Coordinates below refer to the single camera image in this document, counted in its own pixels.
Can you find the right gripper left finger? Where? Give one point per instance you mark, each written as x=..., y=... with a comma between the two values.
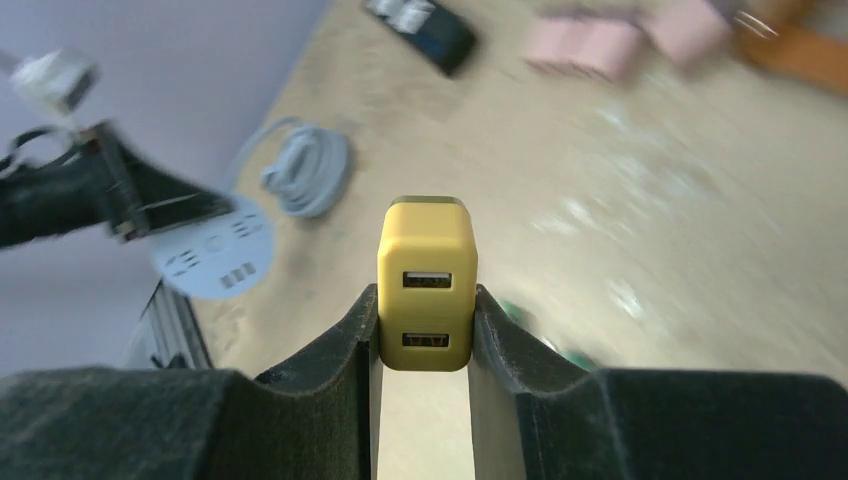
x=313, y=416

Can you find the green plug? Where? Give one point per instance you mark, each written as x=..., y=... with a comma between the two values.
x=580, y=359

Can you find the wooden shelf rack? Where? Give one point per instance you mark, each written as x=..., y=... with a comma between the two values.
x=771, y=36

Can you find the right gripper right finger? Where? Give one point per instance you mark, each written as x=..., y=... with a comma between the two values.
x=536, y=415

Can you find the round white socket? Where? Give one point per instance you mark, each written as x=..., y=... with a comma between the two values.
x=217, y=258

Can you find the black power strip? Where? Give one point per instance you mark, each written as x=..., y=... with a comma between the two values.
x=443, y=38

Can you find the aluminium rail frame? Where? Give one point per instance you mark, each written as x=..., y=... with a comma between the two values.
x=168, y=335

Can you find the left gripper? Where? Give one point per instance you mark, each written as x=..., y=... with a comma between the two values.
x=54, y=201

